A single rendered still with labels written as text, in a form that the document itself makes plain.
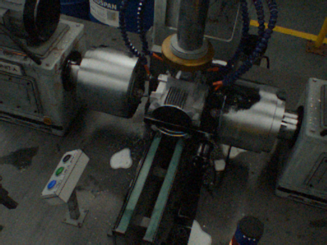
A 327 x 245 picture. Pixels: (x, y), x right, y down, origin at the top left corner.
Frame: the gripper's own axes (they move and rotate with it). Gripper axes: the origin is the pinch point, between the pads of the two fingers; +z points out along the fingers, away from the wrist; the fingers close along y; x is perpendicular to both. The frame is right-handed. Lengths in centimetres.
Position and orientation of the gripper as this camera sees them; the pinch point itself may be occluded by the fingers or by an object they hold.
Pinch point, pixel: (4, 199)
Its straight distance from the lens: 111.9
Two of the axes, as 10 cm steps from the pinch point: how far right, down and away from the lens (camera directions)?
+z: 5.3, 6.8, 5.1
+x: -8.0, 2.1, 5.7
